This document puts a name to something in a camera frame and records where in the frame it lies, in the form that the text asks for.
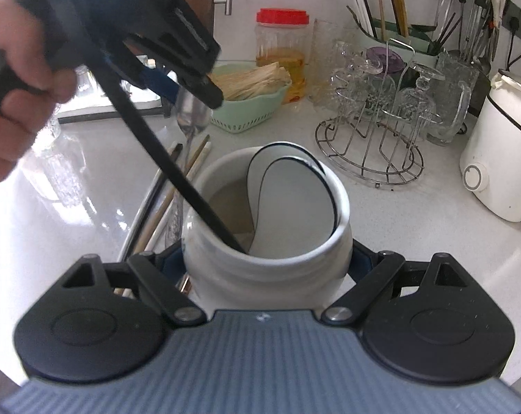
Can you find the textured glass pitcher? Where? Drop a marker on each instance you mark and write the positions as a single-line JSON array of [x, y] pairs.
[[452, 95]]

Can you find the tall clear glass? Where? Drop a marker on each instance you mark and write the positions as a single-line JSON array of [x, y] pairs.
[[327, 60]]

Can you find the red lid plastic jar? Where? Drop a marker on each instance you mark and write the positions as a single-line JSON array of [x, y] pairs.
[[282, 43]]

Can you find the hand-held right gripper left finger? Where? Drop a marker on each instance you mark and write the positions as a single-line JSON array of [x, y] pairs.
[[172, 263]]

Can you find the green utensil drainer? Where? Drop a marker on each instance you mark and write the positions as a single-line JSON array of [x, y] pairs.
[[420, 54]]

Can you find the person's left hand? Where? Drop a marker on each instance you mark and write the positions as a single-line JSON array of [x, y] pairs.
[[14, 138]]

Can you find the brown wooden chopstick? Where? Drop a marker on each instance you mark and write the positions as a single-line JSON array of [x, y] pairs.
[[156, 224]]

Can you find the white ceramic jar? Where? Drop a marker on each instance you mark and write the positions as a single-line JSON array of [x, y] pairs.
[[264, 276]]

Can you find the bundle of bamboo sticks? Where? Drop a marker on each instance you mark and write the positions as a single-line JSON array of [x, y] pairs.
[[251, 82]]

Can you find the crystal goblet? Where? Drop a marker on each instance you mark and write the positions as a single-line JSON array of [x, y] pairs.
[[415, 103]]

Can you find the clear stemmed glass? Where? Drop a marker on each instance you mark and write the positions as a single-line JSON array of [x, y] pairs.
[[355, 69]]

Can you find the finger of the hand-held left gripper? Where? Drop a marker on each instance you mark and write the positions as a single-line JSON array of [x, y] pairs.
[[191, 43], [161, 86]]

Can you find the row of hanging kitchen tools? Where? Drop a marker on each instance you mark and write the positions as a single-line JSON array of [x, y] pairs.
[[476, 8]]

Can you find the white electric cooker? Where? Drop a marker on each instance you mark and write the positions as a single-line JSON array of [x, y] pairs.
[[502, 159]]

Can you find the silver spoon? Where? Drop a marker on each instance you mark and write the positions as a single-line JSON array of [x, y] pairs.
[[193, 112]]

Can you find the black chopstick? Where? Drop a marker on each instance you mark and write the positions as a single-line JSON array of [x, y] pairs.
[[178, 180], [139, 220]]

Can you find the green plastic basket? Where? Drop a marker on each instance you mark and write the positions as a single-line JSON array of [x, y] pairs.
[[251, 116]]

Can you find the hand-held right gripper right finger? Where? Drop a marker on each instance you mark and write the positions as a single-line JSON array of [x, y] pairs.
[[360, 263]]

